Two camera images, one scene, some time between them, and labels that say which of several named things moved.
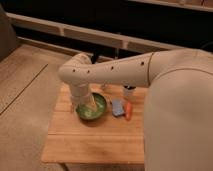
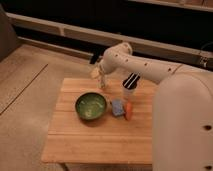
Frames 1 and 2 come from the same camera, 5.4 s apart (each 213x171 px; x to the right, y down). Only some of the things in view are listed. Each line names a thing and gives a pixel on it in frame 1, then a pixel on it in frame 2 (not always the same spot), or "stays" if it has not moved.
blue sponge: (117, 107) stays
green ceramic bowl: (84, 112) stays
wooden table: (108, 139) stays
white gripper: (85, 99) -> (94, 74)
